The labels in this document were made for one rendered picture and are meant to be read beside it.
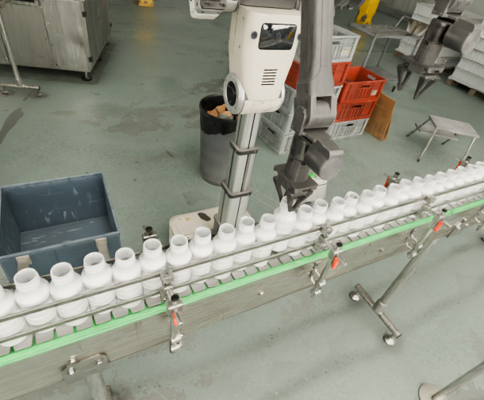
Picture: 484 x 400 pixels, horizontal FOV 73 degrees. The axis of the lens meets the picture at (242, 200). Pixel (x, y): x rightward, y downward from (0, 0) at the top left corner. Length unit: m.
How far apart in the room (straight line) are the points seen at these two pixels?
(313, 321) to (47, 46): 3.80
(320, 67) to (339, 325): 1.70
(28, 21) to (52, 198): 3.21
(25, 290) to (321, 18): 0.74
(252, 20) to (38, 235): 1.07
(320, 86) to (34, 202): 1.04
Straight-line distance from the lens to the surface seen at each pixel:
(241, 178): 1.58
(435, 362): 2.34
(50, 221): 1.41
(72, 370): 0.94
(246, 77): 1.28
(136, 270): 0.74
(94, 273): 0.73
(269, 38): 1.25
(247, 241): 0.81
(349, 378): 2.03
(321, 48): 0.70
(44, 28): 4.34
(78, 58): 4.35
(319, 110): 0.69
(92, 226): 1.39
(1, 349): 0.86
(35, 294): 0.75
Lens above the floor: 1.72
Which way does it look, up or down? 40 degrees down
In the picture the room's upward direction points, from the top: 12 degrees clockwise
